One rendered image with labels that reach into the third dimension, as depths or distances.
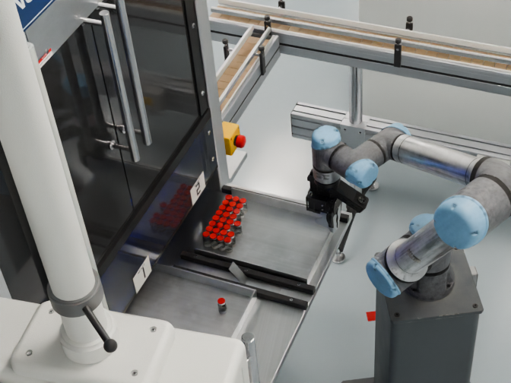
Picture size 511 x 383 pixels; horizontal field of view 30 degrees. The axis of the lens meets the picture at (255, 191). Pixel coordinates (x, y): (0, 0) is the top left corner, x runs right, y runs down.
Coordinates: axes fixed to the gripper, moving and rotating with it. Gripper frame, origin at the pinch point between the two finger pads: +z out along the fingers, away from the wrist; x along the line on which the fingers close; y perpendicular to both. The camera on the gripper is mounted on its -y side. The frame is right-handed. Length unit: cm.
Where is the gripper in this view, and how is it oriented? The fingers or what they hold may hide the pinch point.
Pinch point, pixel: (335, 229)
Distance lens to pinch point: 270.4
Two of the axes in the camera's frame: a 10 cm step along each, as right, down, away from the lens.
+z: 0.8, 7.2, 6.9
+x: -3.9, 6.6, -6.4
